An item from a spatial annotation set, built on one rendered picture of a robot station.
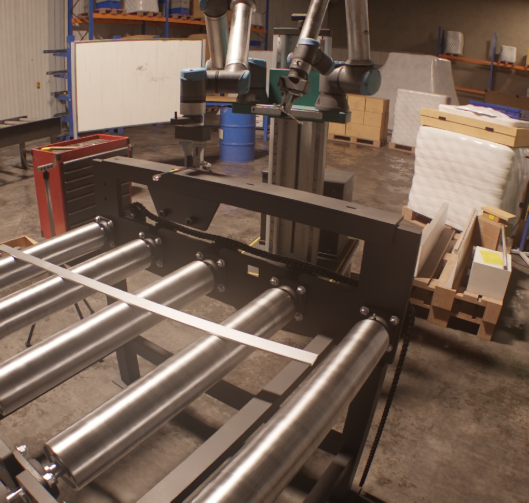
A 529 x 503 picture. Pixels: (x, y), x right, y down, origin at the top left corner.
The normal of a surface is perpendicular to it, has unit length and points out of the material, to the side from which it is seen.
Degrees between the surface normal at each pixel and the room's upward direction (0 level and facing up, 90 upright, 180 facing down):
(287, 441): 25
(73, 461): 48
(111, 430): 42
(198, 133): 90
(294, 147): 90
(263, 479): 37
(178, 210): 90
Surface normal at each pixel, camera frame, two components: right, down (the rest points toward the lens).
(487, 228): -0.89, 0.15
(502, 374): 0.04, -0.91
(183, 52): 0.52, 0.36
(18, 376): 0.63, -0.43
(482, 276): -0.52, 0.33
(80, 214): 0.83, 0.25
